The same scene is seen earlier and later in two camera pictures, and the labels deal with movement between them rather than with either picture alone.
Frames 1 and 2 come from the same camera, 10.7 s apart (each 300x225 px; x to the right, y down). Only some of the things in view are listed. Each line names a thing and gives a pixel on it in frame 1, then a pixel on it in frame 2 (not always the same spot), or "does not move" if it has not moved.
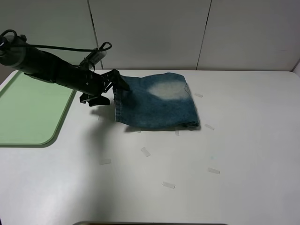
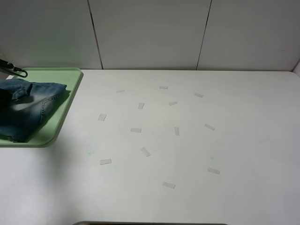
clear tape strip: x=209 y=126 does not move
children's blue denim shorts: x=162 y=99 → x=23 y=106
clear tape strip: x=105 y=161 does not move
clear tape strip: x=171 y=185 does not move
